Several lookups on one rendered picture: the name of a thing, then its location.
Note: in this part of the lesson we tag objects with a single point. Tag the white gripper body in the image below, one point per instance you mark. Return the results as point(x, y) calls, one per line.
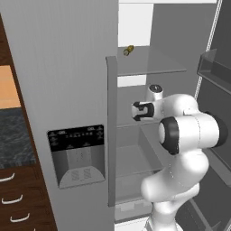
point(141, 110)

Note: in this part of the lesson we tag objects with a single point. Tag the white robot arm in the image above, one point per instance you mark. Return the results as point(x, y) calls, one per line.
point(188, 130)

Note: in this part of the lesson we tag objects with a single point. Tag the clear fridge crisper drawer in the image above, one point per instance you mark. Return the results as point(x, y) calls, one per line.
point(132, 156)

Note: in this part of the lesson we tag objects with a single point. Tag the clear fridge door bin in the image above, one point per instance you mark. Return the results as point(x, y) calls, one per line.
point(215, 70)

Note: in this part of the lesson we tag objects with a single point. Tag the grey fridge cabinet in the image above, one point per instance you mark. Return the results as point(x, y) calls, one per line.
point(180, 36)

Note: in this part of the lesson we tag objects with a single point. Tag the grey fridge door with dispenser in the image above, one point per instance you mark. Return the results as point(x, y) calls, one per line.
point(60, 75)

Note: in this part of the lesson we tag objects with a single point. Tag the white fridge bottom drawer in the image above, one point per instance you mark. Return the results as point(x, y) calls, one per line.
point(132, 209)

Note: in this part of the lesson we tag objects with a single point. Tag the open grey fridge door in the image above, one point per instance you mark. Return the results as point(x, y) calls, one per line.
point(221, 36)

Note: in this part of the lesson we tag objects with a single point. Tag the small yellow brown food item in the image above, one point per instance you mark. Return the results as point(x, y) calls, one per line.
point(128, 50)

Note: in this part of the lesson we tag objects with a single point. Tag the brown wooden drawer front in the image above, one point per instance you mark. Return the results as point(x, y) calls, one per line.
point(36, 218)
point(28, 198)
point(21, 177)

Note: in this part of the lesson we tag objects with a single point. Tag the brown wooden upper cupboard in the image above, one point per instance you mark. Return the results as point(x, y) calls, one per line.
point(4, 45)

